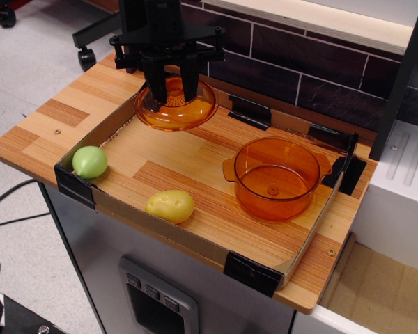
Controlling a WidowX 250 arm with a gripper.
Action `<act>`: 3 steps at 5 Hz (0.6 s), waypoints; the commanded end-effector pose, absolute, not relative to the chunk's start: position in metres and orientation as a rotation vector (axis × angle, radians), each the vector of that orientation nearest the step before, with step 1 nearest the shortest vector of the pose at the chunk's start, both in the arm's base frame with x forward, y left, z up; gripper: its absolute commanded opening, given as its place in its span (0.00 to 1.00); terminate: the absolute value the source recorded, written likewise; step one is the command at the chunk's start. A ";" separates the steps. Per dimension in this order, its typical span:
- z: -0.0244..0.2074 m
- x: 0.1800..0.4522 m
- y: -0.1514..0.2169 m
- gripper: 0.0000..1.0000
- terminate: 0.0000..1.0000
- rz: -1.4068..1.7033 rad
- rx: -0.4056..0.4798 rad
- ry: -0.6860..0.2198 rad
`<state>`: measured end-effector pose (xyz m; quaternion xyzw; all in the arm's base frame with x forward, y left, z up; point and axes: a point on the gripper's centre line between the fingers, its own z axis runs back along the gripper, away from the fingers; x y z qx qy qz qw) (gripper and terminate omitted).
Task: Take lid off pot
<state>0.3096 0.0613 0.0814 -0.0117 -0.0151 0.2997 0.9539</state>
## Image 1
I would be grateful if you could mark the orange transparent pot lid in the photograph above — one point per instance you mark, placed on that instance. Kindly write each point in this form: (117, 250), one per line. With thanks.
(176, 114)

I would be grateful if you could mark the green toy pear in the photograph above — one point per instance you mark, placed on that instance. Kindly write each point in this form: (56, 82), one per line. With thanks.
(89, 162)

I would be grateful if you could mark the orange transparent pot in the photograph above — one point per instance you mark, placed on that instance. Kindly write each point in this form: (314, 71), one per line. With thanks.
(275, 178)

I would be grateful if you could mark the white toy sink unit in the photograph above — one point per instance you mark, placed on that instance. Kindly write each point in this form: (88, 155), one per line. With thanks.
(375, 286)

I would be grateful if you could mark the black caster wheel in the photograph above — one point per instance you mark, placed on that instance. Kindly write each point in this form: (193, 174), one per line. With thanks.
(7, 17)

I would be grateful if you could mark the black post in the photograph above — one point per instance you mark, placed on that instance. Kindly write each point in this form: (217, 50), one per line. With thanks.
(403, 78)

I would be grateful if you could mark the cardboard fence with black tape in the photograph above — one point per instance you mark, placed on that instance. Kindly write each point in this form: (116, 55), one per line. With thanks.
(98, 110)

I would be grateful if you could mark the yellow toy potato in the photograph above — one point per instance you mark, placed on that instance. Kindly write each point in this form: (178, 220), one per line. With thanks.
(174, 206)

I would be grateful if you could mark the black office chair base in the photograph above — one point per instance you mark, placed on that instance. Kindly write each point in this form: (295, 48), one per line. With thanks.
(84, 37)

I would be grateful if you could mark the grey toy oven panel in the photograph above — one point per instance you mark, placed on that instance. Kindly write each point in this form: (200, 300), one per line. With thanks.
(157, 306)

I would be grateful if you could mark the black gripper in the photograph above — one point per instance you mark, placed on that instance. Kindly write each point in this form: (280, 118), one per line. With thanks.
(155, 34)

